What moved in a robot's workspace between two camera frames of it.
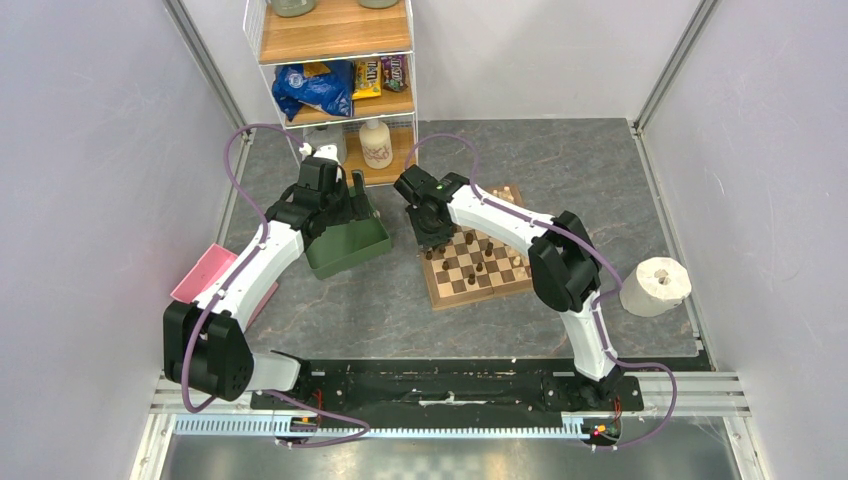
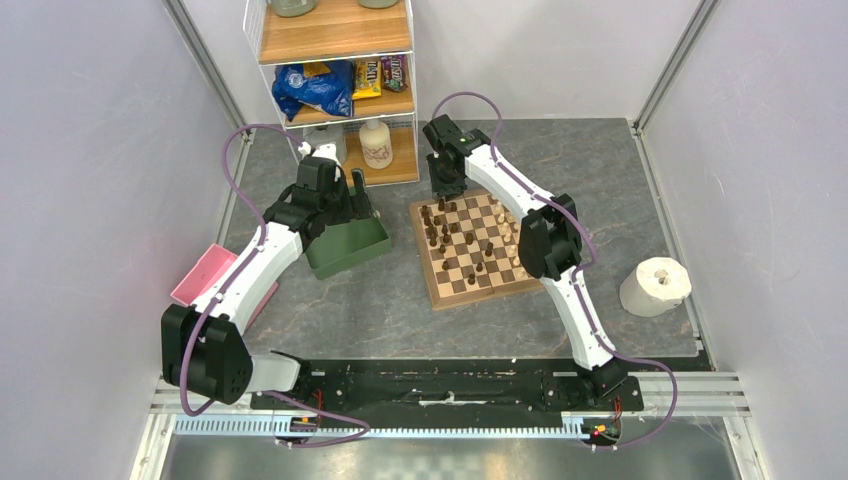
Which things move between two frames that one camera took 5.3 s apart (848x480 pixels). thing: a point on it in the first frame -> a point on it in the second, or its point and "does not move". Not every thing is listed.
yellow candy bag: (367, 78) does not move
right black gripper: (438, 239) -> (452, 190)
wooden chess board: (477, 262) does not move
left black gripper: (360, 204) does not move
